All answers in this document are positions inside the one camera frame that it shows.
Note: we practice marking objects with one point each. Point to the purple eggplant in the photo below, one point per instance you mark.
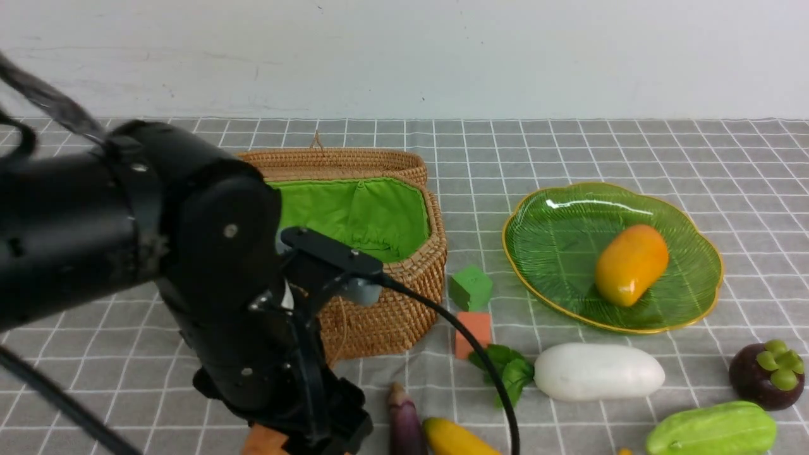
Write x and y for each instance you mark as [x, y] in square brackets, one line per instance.
[405, 431]

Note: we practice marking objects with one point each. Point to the green cucumber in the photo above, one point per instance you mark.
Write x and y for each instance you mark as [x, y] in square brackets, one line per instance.
[736, 427]

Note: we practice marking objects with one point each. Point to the green foam cube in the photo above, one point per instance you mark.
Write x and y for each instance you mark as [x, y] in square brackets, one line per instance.
[470, 289]

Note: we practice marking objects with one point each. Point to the green glass leaf plate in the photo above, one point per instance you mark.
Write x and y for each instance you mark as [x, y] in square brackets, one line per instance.
[554, 239]

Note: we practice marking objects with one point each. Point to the brown potato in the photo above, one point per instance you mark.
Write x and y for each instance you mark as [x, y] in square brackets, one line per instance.
[264, 441]

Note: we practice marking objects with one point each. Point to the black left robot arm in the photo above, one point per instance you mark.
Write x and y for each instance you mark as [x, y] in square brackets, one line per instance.
[155, 203]

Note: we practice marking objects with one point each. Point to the purple mangosteen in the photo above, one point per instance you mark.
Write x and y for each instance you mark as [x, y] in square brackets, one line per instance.
[770, 374]

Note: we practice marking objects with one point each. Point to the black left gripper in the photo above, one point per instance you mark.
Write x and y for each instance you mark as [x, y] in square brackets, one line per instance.
[263, 359]

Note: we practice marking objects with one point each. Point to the woven rattan basket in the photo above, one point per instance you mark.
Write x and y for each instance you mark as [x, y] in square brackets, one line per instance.
[393, 220]

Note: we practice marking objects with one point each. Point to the yellow banana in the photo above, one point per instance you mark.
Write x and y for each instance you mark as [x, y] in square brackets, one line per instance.
[447, 437]

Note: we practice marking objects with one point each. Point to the orange foam cube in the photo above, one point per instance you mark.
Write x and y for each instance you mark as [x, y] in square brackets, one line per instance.
[478, 324]

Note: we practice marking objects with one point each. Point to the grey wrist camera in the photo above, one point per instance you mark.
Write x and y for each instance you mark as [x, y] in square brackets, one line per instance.
[322, 266]

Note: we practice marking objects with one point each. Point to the woven rattan basket lid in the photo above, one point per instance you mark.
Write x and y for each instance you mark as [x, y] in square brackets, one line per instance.
[318, 162]

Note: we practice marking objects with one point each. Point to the grey checkered tablecloth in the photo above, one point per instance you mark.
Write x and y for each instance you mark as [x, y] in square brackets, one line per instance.
[744, 184]

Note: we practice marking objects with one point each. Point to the orange yellow mango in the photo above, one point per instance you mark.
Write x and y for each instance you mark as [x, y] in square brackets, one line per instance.
[631, 264]

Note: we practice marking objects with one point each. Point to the white radish with leaves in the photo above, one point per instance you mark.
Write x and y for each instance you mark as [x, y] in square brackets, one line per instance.
[579, 372]

